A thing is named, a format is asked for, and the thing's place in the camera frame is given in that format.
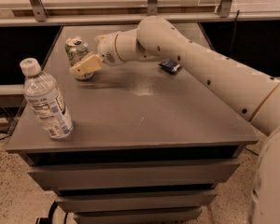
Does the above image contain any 7up soda can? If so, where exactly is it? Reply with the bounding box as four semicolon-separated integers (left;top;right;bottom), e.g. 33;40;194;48
64;35;94;81

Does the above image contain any black cable on floor right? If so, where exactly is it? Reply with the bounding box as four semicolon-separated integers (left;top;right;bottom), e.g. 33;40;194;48
245;147;259;157

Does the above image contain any black cable under cabinet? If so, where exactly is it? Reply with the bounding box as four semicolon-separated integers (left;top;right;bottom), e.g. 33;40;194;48
35;200;69;224

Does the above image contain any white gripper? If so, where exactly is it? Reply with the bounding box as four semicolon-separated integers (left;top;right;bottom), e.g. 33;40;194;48
69;32;121;76

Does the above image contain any grey drawer cabinet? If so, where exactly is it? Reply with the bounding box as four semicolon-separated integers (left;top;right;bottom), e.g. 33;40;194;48
7;26;258;224

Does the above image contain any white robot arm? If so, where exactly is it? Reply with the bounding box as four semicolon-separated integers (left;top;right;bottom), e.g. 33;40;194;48
70;16;280;224

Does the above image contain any clear plastic water bottle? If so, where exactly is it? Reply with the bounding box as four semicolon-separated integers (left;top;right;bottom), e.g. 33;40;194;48
20;58;73;139

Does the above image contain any metal railing frame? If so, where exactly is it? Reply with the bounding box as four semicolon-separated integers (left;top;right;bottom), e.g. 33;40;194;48
0;0;280;27

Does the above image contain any blue snack packet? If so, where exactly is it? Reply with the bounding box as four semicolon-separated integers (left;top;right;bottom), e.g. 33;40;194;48
159;60;181;74

